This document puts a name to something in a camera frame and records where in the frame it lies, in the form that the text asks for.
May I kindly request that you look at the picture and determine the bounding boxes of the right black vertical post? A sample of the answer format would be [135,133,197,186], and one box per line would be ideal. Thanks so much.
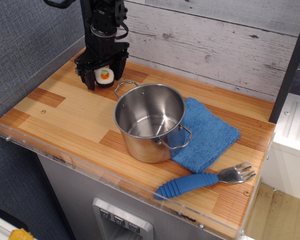
[268,32,300,124]

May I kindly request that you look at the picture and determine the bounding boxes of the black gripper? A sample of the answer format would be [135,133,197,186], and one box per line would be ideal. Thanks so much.
[75,24,130,90]

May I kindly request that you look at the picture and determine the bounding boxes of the grey cabinet with button panel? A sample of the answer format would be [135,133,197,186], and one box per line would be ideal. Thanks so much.
[38,155,218,240]

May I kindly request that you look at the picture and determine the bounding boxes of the stainless steel pot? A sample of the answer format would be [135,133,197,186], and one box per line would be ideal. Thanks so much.
[113,83,193,164]

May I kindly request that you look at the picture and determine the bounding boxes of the blue handled metal fork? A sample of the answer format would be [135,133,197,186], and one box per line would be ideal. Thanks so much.
[154,162,256,200]

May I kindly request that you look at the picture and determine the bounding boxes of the yellow taped object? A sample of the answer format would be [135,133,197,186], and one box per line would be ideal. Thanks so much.
[8,228,35,240]

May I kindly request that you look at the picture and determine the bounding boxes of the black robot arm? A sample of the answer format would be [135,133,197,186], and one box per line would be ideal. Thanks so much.
[74,0,130,90]

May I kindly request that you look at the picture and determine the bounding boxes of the black sleeved cable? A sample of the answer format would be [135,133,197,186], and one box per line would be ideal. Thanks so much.
[42,0,77,10]

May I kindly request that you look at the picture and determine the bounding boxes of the plush sushi roll toy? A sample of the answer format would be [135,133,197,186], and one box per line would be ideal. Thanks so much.
[94,67,115,88]

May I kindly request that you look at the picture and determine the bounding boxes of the blue folded cloth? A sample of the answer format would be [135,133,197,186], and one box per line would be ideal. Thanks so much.
[171,97,241,173]

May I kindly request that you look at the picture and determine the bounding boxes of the clear acrylic table guard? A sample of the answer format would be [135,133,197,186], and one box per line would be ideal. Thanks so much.
[0,33,279,240]

